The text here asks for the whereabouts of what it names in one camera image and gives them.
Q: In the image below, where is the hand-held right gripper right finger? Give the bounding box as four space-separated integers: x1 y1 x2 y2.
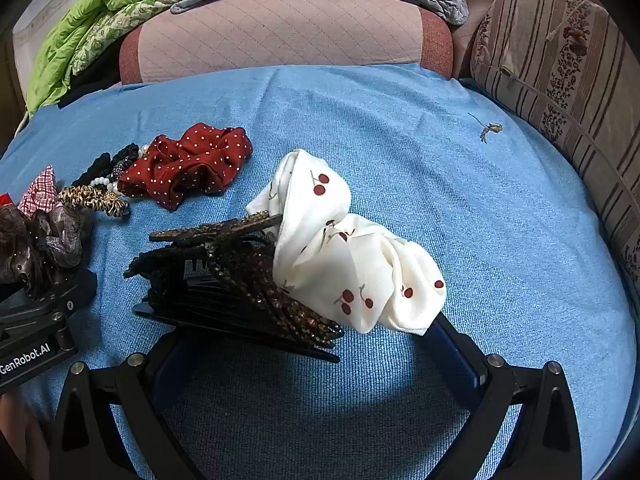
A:
422 310 583 480

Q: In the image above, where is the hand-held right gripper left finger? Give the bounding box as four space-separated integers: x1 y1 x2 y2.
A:
49 302 206 480

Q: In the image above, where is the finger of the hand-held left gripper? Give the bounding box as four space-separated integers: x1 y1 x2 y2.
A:
0 270 98 322

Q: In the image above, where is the dark brown sparkly scrunchie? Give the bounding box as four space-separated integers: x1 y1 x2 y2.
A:
0 205 51 298

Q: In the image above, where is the leopard print scrunchie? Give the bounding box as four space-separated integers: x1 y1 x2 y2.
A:
57 184 132 220

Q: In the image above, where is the red white checked scrunchie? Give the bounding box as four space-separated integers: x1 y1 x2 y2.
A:
17 165 61 218

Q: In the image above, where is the brown rhinestone hair claw clip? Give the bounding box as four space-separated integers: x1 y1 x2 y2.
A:
122 212 346 365

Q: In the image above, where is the plain black hair tie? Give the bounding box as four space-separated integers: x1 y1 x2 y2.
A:
72 152 113 187

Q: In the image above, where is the white cherry print scrunchie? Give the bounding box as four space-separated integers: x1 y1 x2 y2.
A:
245 149 446 336

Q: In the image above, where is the red polka dot scrunchie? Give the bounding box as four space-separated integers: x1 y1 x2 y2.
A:
117 125 254 211

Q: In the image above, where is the blue blanket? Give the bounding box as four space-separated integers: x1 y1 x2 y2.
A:
0 62 638 480

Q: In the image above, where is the black cloth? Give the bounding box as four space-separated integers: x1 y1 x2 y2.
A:
57 50 123 108

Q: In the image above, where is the small dried twig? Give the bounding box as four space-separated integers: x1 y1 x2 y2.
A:
467 112 503 145

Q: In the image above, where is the green quilt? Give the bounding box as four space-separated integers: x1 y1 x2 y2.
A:
25 0 226 116

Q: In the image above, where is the striped floral pillow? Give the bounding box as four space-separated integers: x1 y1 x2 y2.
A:
470 0 640 286

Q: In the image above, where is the pink quilted cushion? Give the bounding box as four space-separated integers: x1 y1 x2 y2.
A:
119 0 456 86

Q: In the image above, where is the black beaded hair tie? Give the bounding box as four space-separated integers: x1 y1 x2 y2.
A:
111 143 142 177

